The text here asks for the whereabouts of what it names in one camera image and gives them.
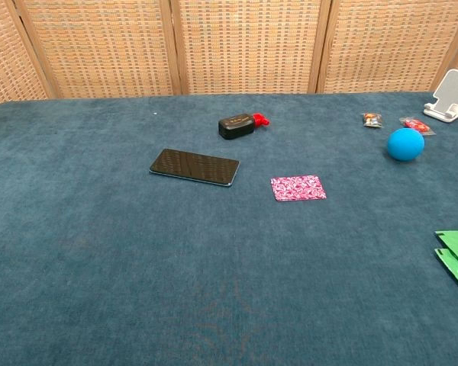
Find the pink patterned card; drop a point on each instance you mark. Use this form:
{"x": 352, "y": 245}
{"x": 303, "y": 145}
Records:
{"x": 297, "y": 188}

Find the blue ball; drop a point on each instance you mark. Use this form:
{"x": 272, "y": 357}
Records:
{"x": 405, "y": 145}

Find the black bottle with red cap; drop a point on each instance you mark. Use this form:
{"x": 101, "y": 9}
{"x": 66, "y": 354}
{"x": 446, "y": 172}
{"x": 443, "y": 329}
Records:
{"x": 234, "y": 126}

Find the blue table cover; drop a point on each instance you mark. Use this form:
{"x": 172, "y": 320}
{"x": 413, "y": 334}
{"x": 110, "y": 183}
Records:
{"x": 99, "y": 248}

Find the red candy packet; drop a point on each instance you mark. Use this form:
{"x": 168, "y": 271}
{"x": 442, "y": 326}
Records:
{"x": 416, "y": 124}

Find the black smartphone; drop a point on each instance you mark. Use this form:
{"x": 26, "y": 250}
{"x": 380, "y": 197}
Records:
{"x": 194, "y": 167}

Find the white phone stand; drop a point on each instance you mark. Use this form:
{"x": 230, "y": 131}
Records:
{"x": 452, "y": 89}

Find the dark orange candy packet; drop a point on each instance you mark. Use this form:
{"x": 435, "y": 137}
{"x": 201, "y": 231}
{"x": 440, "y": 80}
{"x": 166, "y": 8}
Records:
{"x": 372, "y": 120}

